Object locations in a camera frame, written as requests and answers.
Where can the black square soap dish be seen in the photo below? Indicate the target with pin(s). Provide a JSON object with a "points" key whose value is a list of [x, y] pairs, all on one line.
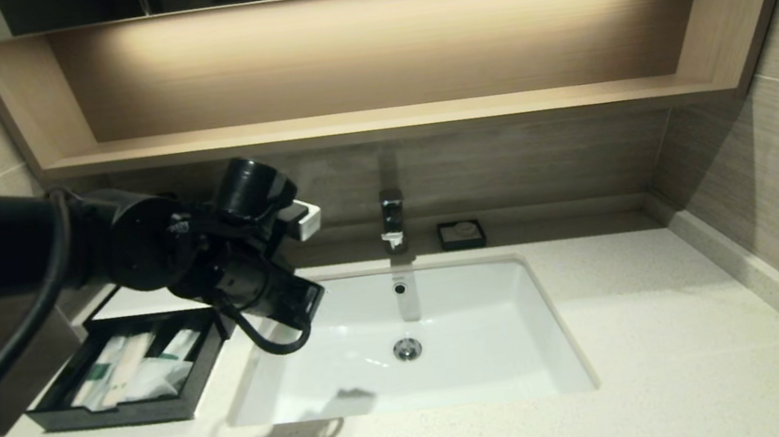
{"points": [[447, 241]]}

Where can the folded white plastic packet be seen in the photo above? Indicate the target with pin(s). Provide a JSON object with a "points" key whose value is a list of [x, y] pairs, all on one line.
{"points": [[162, 378]]}

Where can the left wrist camera silver front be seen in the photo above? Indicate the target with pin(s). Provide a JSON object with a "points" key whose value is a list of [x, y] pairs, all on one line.
{"points": [[307, 220]]}

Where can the chrome sink faucet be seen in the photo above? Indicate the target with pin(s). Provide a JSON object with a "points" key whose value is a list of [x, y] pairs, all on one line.
{"points": [[392, 218]]}

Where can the white ceramic sink basin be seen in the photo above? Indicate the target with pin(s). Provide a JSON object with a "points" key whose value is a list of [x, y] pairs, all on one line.
{"points": [[464, 329]]}

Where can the wooden wall shelf niche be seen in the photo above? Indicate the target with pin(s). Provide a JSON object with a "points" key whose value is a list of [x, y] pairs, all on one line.
{"points": [[376, 62]]}

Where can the black glossy box drawer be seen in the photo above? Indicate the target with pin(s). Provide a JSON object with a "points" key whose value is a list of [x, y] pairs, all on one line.
{"points": [[129, 414]]}

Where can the comb packet green band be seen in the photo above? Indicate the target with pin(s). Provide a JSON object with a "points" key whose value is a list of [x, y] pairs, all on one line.
{"points": [[127, 366]]}

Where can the chrome sink drain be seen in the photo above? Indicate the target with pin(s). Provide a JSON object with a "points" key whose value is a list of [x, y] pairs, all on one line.
{"points": [[407, 349]]}

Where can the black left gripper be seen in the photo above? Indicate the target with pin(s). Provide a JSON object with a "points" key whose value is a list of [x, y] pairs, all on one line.
{"points": [[263, 288]]}

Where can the round beige soap bar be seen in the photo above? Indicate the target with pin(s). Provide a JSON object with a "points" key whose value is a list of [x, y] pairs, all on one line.
{"points": [[465, 228]]}

